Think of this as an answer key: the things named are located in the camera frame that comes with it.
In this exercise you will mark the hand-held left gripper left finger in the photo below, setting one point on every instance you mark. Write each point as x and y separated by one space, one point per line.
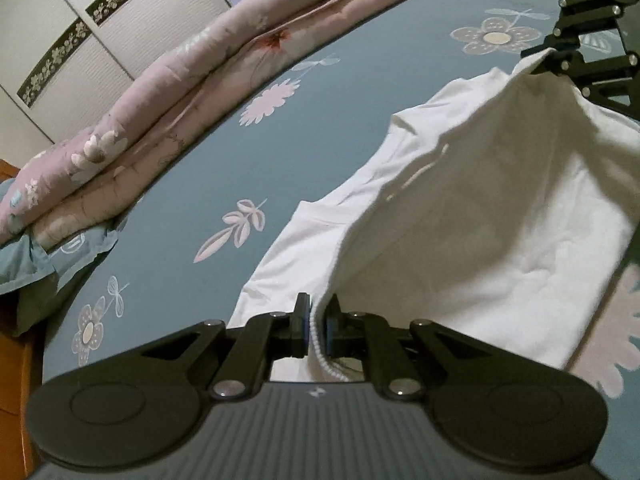
302 330

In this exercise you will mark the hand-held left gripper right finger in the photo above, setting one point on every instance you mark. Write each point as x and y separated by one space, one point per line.
332 332

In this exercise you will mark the dark green pillow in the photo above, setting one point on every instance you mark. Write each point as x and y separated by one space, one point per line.
35 315

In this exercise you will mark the pink floral quilt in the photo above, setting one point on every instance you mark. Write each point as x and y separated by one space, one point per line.
200 85

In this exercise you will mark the wooden headboard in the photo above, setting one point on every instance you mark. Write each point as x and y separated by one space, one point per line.
15 410

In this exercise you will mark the teal pillow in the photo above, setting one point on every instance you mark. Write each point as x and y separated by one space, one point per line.
30 270

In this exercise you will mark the white printed sweatshirt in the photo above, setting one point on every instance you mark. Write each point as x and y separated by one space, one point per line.
475 210

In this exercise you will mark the white wardrobe with floral band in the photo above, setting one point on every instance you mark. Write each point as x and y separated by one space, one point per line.
165 35

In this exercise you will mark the teal floral bed sheet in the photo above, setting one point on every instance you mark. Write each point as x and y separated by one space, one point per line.
325 125

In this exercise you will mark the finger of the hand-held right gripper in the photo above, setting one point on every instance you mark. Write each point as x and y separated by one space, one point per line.
605 67
590 15

